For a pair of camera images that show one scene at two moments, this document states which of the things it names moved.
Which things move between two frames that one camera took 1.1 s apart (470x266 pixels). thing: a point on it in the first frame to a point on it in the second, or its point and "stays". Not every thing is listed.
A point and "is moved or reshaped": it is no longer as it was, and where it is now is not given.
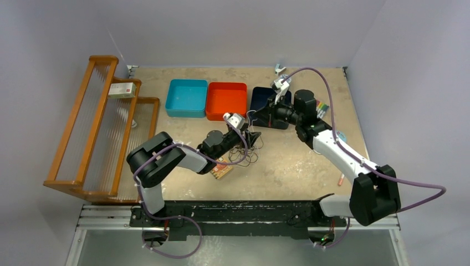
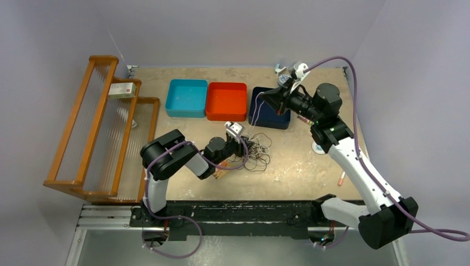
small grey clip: x=278 y=71 stays
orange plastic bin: x=224 y=97 stays
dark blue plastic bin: x=259 y=97 stays
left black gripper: x=250 y=138 stays
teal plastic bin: x=186 y=98 stays
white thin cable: x=249 y=119 is moved or reshaped
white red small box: x=122 y=90 stays
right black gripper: x=265 y=114 to x=276 y=97
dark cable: x=243 y=157 is moved or reshaped
